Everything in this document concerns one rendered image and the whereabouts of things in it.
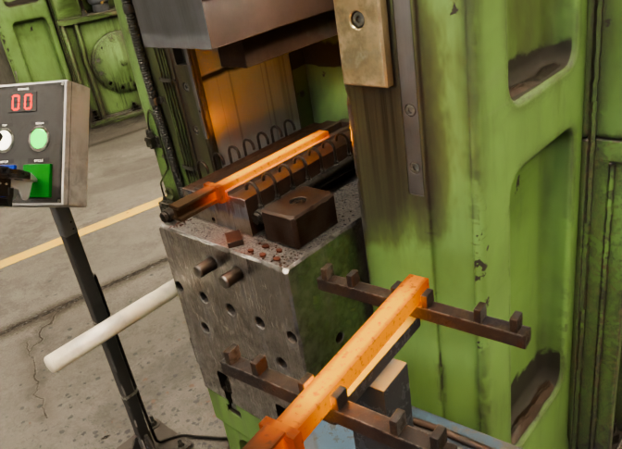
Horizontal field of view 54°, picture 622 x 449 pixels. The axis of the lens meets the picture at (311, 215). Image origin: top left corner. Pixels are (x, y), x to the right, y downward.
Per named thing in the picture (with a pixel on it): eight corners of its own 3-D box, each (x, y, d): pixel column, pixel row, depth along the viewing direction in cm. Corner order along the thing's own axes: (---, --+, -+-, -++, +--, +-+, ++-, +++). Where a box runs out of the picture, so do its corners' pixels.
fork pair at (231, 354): (257, 377, 74) (255, 365, 73) (225, 363, 78) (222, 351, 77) (360, 281, 90) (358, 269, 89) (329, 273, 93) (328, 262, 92)
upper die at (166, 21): (212, 49, 101) (199, -10, 97) (143, 47, 114) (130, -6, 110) (365, -1, 128) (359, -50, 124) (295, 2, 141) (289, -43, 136)
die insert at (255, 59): (247, 68, 113) (241, 35, 110) (220, 67, 118) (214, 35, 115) (348, 31, 132) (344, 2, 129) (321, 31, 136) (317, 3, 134)
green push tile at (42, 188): (48, 197, 135) (49, 163, 135) (21, 197, 137) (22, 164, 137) (54, 197, 136) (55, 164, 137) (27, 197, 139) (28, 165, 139)
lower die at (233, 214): (253, 236, 117) (243, 196, 113) (189, 216, 130) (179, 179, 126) (380, 156, 143) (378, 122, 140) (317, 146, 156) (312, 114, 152)
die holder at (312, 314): (321, 457, 124) (285, 270, 104) (204, 386, 148) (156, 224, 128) (461, 313, 159) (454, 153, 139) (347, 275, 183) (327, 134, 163)
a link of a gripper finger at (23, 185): (34, 201, 136) (1, 198, 127) (35, 175, 136) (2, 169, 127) (46, 201, 135) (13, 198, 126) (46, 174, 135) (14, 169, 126)
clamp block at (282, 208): (298, 251, 109) (292, 218, 106) (266, 240, 115) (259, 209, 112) (341, 222, 117) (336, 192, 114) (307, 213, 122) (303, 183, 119)
